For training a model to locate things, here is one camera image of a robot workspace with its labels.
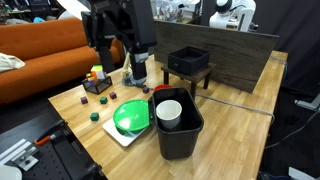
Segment multicoloured puzzle cube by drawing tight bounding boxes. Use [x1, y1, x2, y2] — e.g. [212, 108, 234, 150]
[85, 64, 107, 85]

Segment black wire basket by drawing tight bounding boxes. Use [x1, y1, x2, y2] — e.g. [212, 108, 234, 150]
[82, 75, 114, 96]

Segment grey round base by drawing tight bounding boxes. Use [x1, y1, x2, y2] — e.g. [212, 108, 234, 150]
[121, 74, 148, 89]

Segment white flat object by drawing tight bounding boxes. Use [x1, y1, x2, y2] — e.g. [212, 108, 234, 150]
[287, 166, 317, 180]

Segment dark wooden stool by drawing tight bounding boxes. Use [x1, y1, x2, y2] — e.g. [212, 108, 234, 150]
[160, 62, 217, 100]

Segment dark wooden board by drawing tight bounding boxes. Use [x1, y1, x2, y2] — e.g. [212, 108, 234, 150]
[153, 19, 280, 94]

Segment white kitchen scale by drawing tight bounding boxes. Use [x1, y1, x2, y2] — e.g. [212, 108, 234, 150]
[101, 118, 152, 148]

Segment black floor cable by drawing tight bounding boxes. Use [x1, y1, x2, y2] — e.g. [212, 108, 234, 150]
[264, 108, 320, 150]

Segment black plastic bin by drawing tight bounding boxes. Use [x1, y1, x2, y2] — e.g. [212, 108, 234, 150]
[147, 87, 205, 161]

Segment white curved object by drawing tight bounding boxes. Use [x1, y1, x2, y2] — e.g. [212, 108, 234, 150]
[55, 0, 92, 20]

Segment silver aluminium bracket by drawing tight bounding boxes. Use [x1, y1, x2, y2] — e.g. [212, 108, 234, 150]
[0, 138, 40, 173]

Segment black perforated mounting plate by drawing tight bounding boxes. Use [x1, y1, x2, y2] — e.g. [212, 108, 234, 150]
[0, 111, 108, 180]

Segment shelf with boxes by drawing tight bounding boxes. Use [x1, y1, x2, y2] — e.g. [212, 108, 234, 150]
[150, 0, 203, 24]

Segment orange sofa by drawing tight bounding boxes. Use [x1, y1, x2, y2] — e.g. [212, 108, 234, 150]
[0, 17, 126, 106]

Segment light grey metal bar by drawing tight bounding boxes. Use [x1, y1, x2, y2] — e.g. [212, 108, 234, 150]
[294, 92, 320, 112]

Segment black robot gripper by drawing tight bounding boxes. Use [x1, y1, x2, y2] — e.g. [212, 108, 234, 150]
[81, 0, 158, 85]

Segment black square box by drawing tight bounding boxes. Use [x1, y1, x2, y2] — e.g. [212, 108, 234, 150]
[167, 45, 211, 77]

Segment white paper cup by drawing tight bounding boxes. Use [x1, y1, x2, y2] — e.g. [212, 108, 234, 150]
[155, 99, 183, 131]

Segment grey cable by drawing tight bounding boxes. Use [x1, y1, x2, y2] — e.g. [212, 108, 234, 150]
[194, 93, 276, 125]

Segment blue cable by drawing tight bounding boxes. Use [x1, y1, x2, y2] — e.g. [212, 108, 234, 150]
[257, 170, 288, 180]

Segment white cloth bag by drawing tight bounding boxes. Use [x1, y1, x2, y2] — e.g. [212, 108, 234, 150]
[0, 52, 26, 74]

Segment green plastic plate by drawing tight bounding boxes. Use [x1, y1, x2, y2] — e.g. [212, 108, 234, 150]
[112, 98, 153, 133]

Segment orange and black clamp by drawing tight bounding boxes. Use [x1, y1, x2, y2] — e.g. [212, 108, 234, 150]
[33, 118, 69, 147]

